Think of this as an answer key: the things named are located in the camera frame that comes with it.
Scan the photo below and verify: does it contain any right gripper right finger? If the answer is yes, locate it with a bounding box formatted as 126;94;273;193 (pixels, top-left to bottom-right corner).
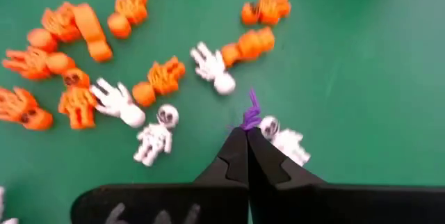
246;127;445;224

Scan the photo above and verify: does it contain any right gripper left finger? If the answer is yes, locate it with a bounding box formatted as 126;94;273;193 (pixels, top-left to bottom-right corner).
70;127;250;224

